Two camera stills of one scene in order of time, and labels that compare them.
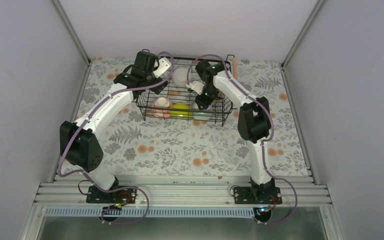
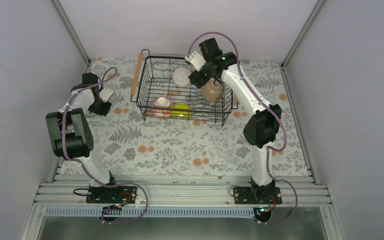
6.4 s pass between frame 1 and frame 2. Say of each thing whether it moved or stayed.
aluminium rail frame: stayed
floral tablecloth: stayed
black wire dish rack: stayed
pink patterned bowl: stayed
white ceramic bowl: stayed
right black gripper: moved
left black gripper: moved
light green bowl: moved
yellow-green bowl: stayed
